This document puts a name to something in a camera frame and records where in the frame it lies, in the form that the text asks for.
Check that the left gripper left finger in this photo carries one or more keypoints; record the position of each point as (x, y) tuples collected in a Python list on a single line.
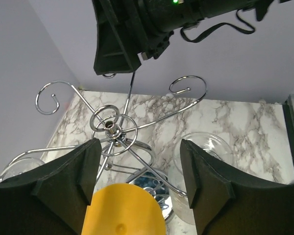
[(51, 199)]

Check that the tall chrome glass rack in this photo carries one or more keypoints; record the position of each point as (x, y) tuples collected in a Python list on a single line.
[(110, 122)]

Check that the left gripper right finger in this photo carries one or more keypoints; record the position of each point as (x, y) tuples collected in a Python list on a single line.
[(228, 201)]

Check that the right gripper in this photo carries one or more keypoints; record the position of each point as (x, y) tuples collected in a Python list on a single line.
[(117, 50)]

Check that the ribbed clear wine glass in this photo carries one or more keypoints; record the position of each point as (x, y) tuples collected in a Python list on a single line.
[(19, 167)]

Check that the yellow plastic goblet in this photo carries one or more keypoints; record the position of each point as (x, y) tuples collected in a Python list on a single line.
[(123, 209)]

